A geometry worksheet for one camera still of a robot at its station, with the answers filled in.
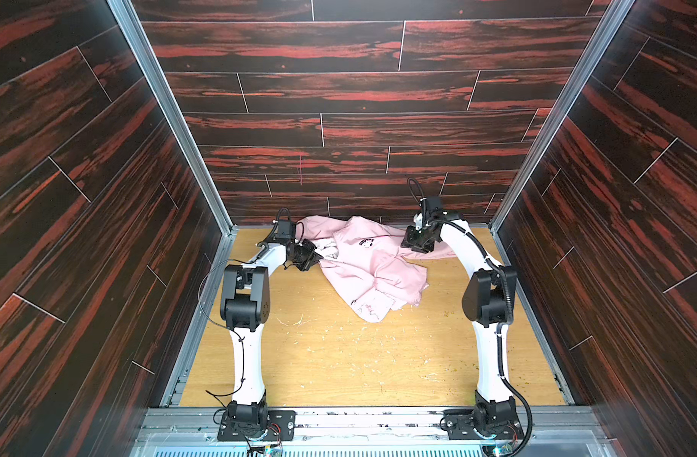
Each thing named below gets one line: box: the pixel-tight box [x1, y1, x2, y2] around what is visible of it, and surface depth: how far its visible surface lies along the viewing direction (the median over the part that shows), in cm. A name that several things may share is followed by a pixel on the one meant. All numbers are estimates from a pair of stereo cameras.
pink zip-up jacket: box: [295, 215, 458, 323], surface depth 105 cm
